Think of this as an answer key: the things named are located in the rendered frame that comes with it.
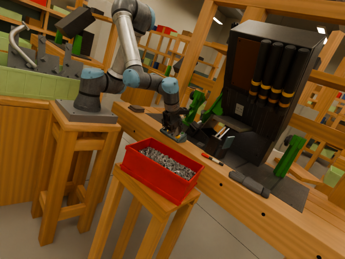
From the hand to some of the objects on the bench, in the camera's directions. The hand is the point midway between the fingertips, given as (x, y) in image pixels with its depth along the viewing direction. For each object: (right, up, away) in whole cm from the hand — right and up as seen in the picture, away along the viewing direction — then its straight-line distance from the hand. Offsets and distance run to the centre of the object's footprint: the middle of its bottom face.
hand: (177, 133), depth 117 cm
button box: (-4, -5, +9) cm, 11 cm away
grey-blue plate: (+26, -14, +4) cm, 30 cm away
